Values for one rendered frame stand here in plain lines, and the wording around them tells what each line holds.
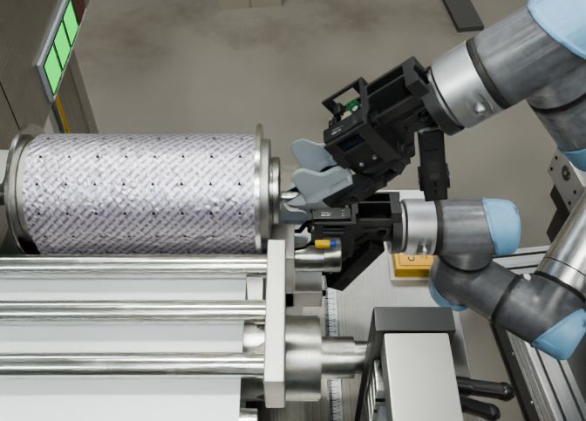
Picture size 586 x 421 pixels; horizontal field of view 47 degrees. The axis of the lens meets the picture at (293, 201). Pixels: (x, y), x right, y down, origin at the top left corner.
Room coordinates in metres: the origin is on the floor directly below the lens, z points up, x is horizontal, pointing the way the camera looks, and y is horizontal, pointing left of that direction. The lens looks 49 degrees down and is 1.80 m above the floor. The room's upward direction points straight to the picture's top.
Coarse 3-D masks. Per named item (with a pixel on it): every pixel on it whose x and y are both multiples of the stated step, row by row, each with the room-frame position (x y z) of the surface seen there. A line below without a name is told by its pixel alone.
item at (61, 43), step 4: (60, 28) 0.87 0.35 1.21; (60, 32) 0.87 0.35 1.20; (64, 32) 0.88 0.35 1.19; (60, 36) 0.86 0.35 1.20; (64, 36) 0.87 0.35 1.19; (56, 40) 0.84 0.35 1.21; (60, 40) 0.86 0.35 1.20; (64, 40) 0.87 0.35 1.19; (56, 44) 0.84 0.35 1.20; (60, 44) 0.85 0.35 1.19; (64, 44) 0.86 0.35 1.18; (68, 44) 0.88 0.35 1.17; (60, 48) 0.85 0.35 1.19; (64, 48) 0.86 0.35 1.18; (68, 48) 0.88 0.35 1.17; (60, 52) 0.84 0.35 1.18; (64, 52) 0.86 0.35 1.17; (68, 52) 0.87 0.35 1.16; (60, 56) 0.84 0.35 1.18; (64, 56) 0.85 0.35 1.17; (60, 60) 0.83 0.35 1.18; (64, 60) 0.85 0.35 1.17; (64, 64) 0.84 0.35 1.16
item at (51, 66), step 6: (54, 54) 0.82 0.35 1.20; (48, 60) 0.79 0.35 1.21; (54, 60) 0.81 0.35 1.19; (48, 66) 0.78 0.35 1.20; (54, 66) 0.81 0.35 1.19; (48, 72) 0.78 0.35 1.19; (54, 72) 0.80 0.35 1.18; (60, 72) 0.82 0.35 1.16; (54, 78) 0.79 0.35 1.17; (54, 84) 0.79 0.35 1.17; (54, 90) 0.78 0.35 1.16
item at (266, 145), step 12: (264, 144) 0.52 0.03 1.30; (24, 156) 0.49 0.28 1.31; (264, 156) 0.49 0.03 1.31; (264, 168) 0.48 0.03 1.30; (264, 180) 0.47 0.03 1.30; (264, 192) 0.46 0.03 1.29; (264, 204) 0.45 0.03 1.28; (264, 216) 0.44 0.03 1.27; (24, 228) 0.44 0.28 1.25; (264, 228) 0.44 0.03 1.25; (264, 240) 0.44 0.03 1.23
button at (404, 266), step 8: (392, 256) 0.66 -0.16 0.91; (400, 256) 0.65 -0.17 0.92; (408, 256) 0.65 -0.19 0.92; (416, 256) 0.65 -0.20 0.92; (424, 256) 0.65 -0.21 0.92; (432, 256) 0.65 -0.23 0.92; (400, 264) 0.63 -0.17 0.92; (408, 264) 0.63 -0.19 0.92; (416, 264) 0.63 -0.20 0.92; (424, 264) 0.63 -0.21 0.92; (400, 272) 0.62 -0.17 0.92; (408, 272) 0.62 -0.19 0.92; (416, 272) 0.62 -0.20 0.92; (424, 272) 0.62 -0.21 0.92
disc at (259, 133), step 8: (256, 128) 0.53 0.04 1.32; (256, 136) 0.51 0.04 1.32; (256, 144) 0.50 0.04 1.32; (256, 152) 0.49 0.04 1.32; (256, 160) 0.48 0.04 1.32; (256, 168) 0.47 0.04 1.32; (256, 176) 0.46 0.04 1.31; (256, 184) 0.45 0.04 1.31; (256, 192) 0.45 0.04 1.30; (256, 200) 0.44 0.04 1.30; (256, 208) 0.44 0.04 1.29; (256, 216) 0.43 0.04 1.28; (256, 224) 0.43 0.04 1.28; (256, 232) 0.43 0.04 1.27; (256, 240) 0.43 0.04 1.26; (256, 248) 0.43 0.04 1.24
